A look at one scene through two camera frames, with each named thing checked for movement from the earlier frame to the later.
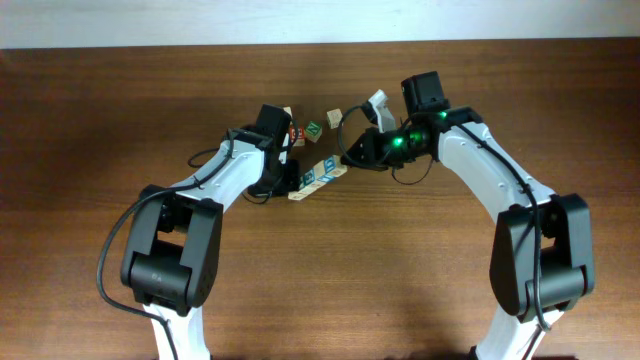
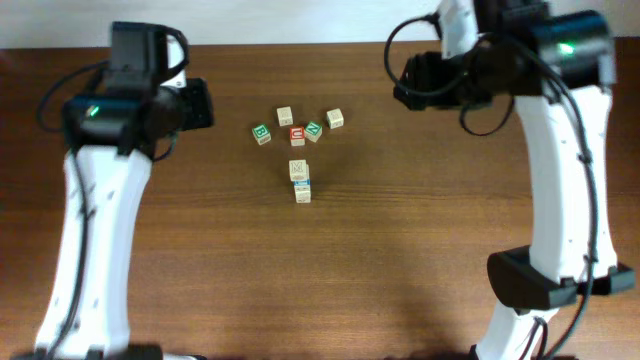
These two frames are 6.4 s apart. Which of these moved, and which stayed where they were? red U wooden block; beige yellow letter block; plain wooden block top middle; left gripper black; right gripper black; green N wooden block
Moved: right gripper black; beige yellow letter block; left gripper black
Stayed: red U wooden block; plain wooden block top middle; green N wooden block
